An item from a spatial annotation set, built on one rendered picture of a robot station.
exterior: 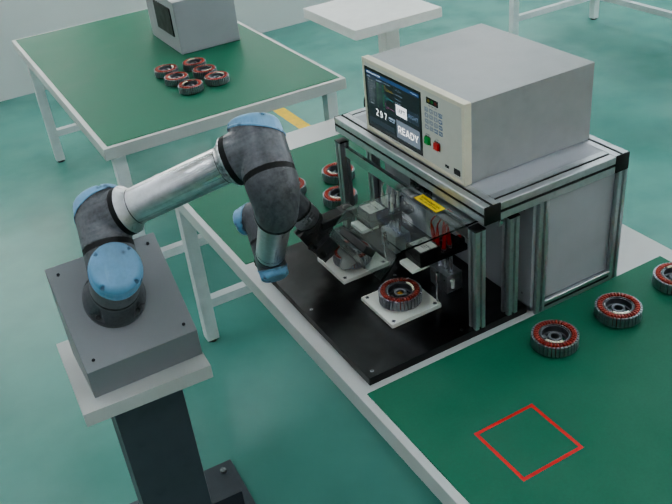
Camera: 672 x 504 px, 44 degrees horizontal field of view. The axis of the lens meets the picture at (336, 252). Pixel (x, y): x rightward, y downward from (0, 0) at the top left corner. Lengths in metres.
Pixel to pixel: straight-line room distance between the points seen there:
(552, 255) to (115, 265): 1.04
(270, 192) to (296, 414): 1.41
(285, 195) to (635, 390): 0.88
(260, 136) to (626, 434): 0.98
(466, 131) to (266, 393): 1.54
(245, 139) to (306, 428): 1.42
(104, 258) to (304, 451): 1.25
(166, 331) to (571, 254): 1.03
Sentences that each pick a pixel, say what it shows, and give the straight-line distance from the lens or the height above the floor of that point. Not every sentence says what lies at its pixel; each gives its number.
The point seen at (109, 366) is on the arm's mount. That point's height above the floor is 0.82.
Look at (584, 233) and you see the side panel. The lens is 2.15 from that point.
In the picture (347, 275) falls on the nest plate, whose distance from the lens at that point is 2.25.
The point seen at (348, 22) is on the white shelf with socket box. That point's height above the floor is 1.20.
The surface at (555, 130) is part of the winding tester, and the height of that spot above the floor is 1.17.
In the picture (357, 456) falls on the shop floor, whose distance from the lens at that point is 2.82.
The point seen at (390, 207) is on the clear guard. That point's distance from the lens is 1.98.
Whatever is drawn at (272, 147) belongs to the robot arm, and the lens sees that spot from 1.74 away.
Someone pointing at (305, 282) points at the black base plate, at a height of 0.77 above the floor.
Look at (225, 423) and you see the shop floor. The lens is 3.02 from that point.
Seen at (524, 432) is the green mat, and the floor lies 0.75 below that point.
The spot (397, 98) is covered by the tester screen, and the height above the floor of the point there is 1.25.
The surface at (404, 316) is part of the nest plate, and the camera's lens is 2.08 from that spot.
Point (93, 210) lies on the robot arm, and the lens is 1.92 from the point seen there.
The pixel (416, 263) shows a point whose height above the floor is 0.89.
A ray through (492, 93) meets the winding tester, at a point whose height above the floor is 1.32.
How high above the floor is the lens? 2.04
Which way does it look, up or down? 32 degrees down
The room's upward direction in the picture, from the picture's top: 6 degrees counter-clockwise
